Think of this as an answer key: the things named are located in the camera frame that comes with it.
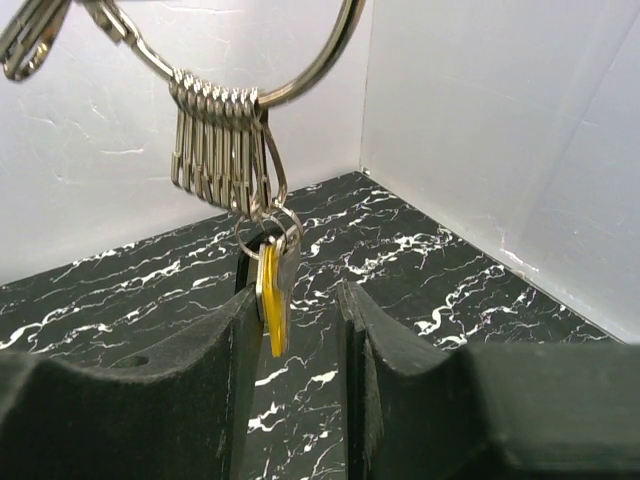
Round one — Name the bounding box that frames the large metal keyring with clips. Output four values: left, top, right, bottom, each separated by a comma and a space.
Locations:
0, 0, 369, 251

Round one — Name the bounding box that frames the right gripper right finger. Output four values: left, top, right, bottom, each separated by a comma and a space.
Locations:
336, 283, 639, 479

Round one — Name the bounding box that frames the black key tag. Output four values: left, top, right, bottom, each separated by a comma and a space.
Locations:
234, 250, 259, 294

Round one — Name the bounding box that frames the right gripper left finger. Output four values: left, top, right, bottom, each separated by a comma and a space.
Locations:
1, 288, 260, 479

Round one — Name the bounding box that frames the silver key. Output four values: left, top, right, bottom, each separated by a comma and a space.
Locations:
277, 243, 301, 308

